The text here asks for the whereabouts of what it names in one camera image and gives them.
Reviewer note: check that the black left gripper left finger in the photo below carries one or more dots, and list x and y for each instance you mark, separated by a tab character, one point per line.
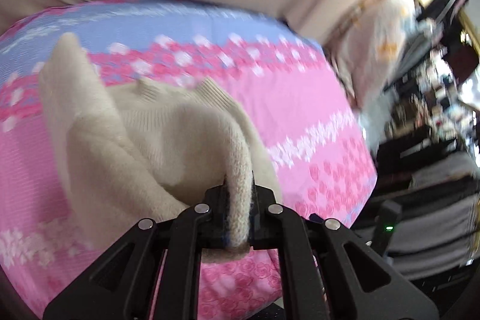
151	272

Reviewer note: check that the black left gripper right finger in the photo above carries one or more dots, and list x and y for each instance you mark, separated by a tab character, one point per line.
326	271

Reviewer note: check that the cream knitted sweater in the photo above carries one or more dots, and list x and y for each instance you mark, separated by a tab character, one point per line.
148	150

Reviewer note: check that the black device with green light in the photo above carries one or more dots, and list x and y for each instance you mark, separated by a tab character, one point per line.
388	217

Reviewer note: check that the cluttered dark shelf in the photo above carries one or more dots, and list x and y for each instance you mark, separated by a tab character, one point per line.
431	136

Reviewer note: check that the pink floral bed sheet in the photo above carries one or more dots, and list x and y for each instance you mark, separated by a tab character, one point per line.
282	81

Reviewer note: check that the white plush toy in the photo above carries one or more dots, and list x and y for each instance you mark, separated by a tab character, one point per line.
366	47

